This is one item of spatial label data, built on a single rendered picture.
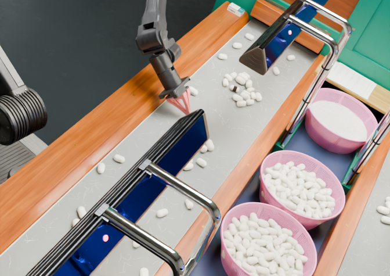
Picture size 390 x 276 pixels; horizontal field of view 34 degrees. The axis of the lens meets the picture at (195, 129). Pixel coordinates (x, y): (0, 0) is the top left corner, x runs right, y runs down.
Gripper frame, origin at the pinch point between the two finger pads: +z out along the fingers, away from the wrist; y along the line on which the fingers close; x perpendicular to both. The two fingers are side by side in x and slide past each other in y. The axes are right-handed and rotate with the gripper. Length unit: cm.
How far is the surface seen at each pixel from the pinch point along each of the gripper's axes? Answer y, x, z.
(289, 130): 17.0, -19.1, 21.2
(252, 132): 11.9, -9.8, 16.7
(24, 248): -69, 6, -3
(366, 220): 4, -37, 49
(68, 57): 85, 115, -18
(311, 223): -9.5, -27.5, 39.4
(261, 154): 1.5, -15.8, 20.1
